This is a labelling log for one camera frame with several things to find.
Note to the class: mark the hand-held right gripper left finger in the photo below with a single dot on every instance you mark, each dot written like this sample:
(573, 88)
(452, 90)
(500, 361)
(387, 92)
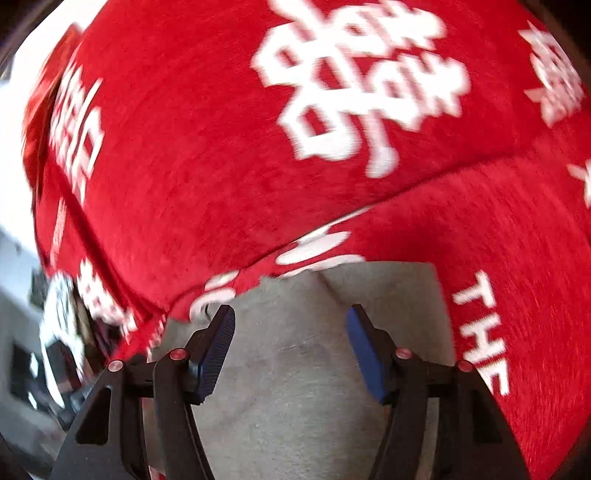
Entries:
(214, 350)

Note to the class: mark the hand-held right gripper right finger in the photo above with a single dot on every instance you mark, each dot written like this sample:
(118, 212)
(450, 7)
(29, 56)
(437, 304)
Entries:
(364, 355)

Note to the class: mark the red printed sofa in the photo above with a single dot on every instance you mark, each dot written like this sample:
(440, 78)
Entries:
(184, 161)

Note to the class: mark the red satin cushion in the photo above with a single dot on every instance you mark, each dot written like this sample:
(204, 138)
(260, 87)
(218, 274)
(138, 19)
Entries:
(41, 115)

